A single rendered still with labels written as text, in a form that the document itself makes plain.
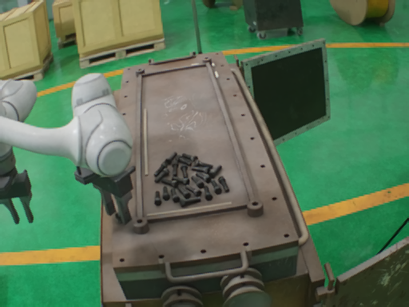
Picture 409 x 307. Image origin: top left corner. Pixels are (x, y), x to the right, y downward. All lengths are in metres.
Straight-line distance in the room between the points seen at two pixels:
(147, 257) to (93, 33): 5.39
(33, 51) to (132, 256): 5.63
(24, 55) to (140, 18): 1.81
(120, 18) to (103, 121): 5.42
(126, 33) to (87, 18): 0.64
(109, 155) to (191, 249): 0.37
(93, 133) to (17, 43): 5.81
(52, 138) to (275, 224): 0.60
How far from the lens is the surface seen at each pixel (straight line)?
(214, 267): 1.20
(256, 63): 2.57
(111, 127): 0.95
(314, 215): 3.39
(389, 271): 1.44
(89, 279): 3.17
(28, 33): 6.63
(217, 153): 1.52
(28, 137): 1.00
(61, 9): 7.80
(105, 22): 6.38
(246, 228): 1.24
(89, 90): 1.08
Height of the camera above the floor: 2.17
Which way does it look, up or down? 33 degrees down
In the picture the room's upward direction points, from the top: 7 degrees counter-clockwise
